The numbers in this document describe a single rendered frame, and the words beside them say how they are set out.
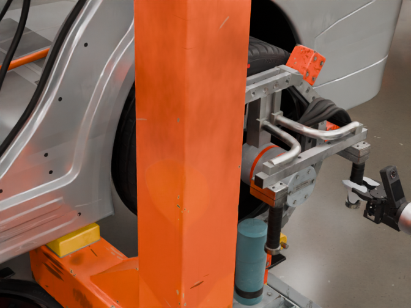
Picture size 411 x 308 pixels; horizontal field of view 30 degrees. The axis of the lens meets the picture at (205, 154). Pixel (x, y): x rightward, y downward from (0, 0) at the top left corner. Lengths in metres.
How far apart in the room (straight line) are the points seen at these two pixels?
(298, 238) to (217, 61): 2.04
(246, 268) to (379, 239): 1.36
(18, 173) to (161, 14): 0.72
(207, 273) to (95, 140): 0.53
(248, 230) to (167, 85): 0.79
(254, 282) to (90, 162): 0.59
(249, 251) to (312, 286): 1.01
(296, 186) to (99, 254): 0.57
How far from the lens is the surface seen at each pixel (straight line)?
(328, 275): 3.22
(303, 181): 2.15
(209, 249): 1.66
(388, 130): 4.39
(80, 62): 1.94
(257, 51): 2.16
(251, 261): 2.18
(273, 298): 2.72
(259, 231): 2.15
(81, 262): 2.13
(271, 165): 1.93
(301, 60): 2.22
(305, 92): 2.24
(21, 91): 2.27
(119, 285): 1.94
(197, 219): 1.58
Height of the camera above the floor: 1.99
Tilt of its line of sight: 30 degrees down
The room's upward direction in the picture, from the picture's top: 2 degrees clockwise
